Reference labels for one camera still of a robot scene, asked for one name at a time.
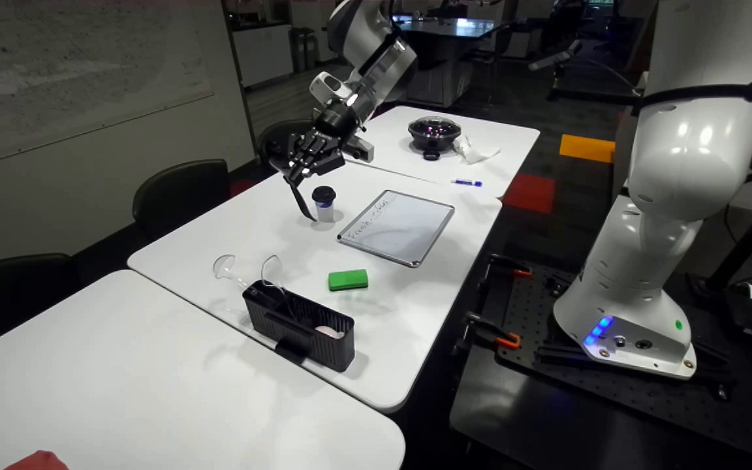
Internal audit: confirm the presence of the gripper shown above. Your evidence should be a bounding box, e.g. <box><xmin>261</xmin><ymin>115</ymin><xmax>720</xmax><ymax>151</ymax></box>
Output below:
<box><xmin>283</xmin><ymin>106</ymin><xmax>360</xmax><ymax>185</ymax></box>

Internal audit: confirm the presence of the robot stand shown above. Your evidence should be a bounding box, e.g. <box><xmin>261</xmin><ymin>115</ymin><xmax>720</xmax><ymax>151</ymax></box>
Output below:
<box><xmin>449</xmin><ymin>251</ymin><xmax>752</xmax><ymax>470</ymax></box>

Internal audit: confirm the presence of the white cabinet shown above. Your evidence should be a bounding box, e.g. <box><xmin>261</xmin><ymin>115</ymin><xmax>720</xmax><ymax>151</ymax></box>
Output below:
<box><xmin>231</xmin><ymin>22</ymin><xmax>294</xmax><ymax>89</ymax></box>

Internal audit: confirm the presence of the dark desk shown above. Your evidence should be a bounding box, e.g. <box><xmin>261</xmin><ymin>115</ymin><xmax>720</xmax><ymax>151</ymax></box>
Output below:
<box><xmin>392</xmin><ymin>14</ymin><xmax>514</xmax><ymax>109</ymax></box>

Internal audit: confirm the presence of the black chair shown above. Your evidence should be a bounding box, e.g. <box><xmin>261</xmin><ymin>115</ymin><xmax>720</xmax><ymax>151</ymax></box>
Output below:
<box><xmin>257</xmin><ymin>118</ymin><xmax>317</xmax><ymax>172</ymax></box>
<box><xmin>0</xmin><ymin>253</ymin><xmax>80</xmax><ymax>360</ymax></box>
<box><xmin>131</xmin><ymin>159</ymin><xmax>232</xmax><ymax>242</ymax></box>

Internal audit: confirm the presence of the orange and black clamp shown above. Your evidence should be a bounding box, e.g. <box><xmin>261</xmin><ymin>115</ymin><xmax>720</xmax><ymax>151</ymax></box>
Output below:
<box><xmin>478</xmin><ymin>253</ymin><xmax>533</xmax><ymax>288</ymax></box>
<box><xmin>456</xmin><ymin>312</ymin><xmax>522</xmax><ymax>353</ymax></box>

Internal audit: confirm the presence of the small whiteboard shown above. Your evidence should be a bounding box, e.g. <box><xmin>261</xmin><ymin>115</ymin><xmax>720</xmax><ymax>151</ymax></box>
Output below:
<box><xmin>336</xmin><ymin>189</ymin><xmax>456</xmax><ymax>268</ymax></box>

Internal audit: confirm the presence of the black bowl with clear lid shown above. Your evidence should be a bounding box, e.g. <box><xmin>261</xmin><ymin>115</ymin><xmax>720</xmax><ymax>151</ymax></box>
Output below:
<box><xmin>407</xmin><ymin>116</ymin><xmax>463</xmax><ymax>162</ymax></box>

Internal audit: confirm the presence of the wall whiteboard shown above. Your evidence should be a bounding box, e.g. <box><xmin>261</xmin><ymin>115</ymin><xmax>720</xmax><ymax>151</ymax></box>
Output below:
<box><xmin>0</xmin><ymin>0</ymin><xmax>215</xmax><ymax>173</ymax></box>

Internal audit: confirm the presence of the crumpled white tissue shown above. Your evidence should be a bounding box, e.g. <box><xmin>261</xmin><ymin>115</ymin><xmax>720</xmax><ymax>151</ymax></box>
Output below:
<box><xmin>452</xmin><ymin>135</ymin><xmax>502</xmax><ymax>165</ymax></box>

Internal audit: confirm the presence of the black utensil holder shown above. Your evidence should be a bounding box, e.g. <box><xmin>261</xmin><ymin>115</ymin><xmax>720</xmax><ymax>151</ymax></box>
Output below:
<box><xmin>242</xmin><ymin>280</ymin><xmax>356</xmax><ymax>373</ymax></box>

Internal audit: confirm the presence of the black trash bin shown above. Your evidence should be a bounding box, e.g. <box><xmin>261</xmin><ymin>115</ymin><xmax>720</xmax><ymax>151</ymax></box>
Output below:
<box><xmin>290</xmin><ymin>27</ymin><xmax>319</xmax><ymax>73</ymax></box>

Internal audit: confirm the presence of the green eraser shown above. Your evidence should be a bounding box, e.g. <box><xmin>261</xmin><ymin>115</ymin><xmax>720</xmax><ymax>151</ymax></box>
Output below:
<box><xmin>328</xmin><ymin>268</ymin><xmax>369</xmax><ymax>292</ymax></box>

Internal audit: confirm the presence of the small bottle with black cap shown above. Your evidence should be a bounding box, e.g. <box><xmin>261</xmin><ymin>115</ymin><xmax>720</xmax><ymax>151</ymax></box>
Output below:
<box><xmin>311</xmin><ymin>185</ymin><xmax>337</xmax><ymax>224</ymax></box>

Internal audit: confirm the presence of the clear plastic spoon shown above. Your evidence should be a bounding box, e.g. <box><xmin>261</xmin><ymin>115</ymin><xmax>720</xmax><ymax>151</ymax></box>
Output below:
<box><xmin>260</xmin><ymin>254</ymin><xmax>293</xmax><ymax>307</ymax></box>
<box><xmin>212</xmin><ymin>253</ymin><xmax>260</xmax><ymax>292</ymax></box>

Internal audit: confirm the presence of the red cloth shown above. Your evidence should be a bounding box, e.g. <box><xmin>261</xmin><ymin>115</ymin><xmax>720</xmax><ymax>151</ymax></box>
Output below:
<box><xmin>3</xmin><ymin>450</ymin><xmax>70</xmax><ymax>470</ymax></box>

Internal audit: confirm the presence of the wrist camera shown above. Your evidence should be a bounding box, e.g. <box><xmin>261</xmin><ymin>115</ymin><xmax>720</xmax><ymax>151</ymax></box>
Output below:
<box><xmin>347</xmin><ymin>135</ymin><xmax>375</xmax><ymax>164</ymax></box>

